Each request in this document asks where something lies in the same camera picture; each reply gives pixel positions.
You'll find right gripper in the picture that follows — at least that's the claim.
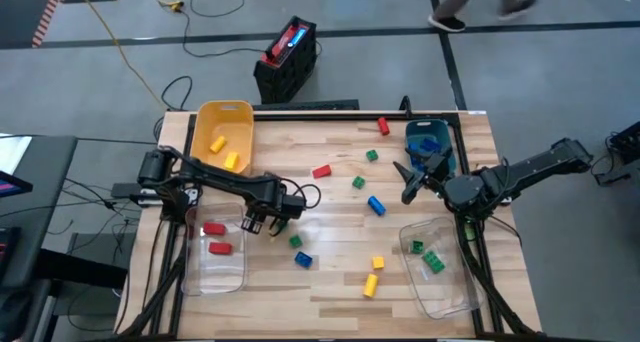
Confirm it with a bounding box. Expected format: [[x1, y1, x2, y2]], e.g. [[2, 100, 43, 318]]
[[393, 151, 454, 206]]

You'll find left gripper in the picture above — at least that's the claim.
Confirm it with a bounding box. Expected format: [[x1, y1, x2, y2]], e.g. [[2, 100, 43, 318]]
[[241, 194, 307, 238]]

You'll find blue cylinder block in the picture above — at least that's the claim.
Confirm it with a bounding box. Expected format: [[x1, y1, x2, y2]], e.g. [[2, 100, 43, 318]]
[[367, 195, 387, 218]]

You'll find long green brick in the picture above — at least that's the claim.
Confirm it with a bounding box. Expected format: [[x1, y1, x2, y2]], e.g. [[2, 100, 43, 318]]
[[423, 250, 447, 275]]

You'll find teal plastic bin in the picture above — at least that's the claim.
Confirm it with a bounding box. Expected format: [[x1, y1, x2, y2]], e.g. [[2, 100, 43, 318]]
[[404, 119, 459, 178]]

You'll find clear plastic bin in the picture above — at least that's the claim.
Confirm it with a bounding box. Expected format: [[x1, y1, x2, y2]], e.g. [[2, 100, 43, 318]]
[[180, 204, 249, 297], [398, 216, 485, 321]]

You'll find yellow plastic bin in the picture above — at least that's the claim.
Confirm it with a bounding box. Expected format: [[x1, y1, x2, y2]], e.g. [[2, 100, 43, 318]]
[[191, 99, 255, 176]]

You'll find black and red toolbox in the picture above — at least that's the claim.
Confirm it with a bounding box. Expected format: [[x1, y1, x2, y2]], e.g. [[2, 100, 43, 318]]
[[253, 15, 319, 105]]

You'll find person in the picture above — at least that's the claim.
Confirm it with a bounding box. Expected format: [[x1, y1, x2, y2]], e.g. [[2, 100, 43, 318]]
[[427, 0, 540, 34]]

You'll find red battery device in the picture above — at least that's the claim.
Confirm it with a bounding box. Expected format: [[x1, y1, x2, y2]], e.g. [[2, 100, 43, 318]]
[[259, 15, 311, 67]]

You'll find black desk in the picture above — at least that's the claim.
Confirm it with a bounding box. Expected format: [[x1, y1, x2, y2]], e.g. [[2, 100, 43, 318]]
[[0, 134, 129, 291]]

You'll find computer monitor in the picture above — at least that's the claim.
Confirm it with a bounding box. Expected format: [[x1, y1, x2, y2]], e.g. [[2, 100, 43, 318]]
[[0, 169, 35, 199]]

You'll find black desk keyboard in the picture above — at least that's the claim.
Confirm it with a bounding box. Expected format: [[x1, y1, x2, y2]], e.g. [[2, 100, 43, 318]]
[[0, 225, 22, 286]]

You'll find black computer mouse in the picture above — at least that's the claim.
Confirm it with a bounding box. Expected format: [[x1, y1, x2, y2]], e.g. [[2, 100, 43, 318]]
[[0, 296, 32, 342]]

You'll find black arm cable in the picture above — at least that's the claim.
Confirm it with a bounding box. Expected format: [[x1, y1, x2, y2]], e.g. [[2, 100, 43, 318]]
[[292, 183, 322, 212]]

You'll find black looped floor cable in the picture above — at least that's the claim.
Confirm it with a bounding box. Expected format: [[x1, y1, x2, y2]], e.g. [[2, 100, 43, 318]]
[[159, 74, 194, 112]]

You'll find black equipment with cables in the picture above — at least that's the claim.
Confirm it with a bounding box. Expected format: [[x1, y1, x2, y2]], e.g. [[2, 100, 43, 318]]
[[590, 120, 640, 187]]

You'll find long yellow cable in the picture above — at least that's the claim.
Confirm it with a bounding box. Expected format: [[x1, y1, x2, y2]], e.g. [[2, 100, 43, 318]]
[[71, 0, 167, 111]]

